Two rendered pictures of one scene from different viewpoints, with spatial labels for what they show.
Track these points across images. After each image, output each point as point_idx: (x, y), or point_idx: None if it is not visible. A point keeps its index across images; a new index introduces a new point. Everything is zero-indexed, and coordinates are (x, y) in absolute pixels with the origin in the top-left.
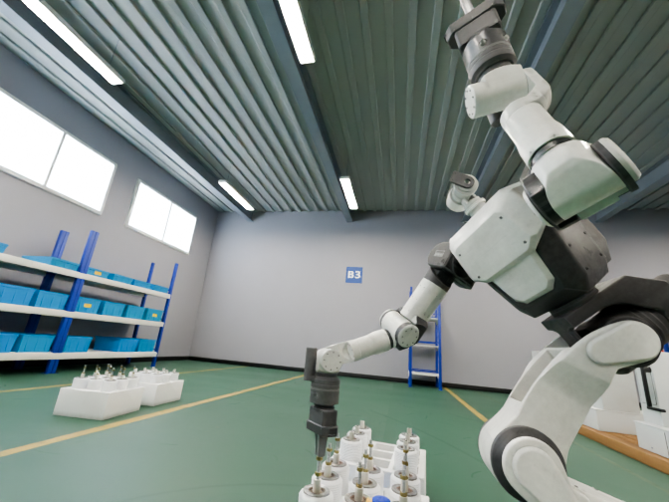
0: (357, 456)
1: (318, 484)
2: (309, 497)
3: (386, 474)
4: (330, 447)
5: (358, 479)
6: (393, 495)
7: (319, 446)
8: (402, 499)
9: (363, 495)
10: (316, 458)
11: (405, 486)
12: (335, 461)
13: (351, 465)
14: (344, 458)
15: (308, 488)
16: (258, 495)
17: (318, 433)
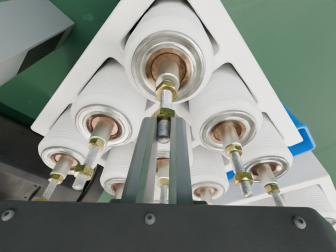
0: (288, 201)
1: (156, 76)
2: (144, 32)
3: (234, 198)
4: (240, 184)
5: (88, 152)
6: (117, 173)
7: (136, 145)
8: (52, 170)
9: (114, 141)
10: (173, 110)
11: (115, 193)
12: (261, 171)
13: (284, 186)
14: (305, 190)
15: (185, 53)
16: None
17: (62, 208)
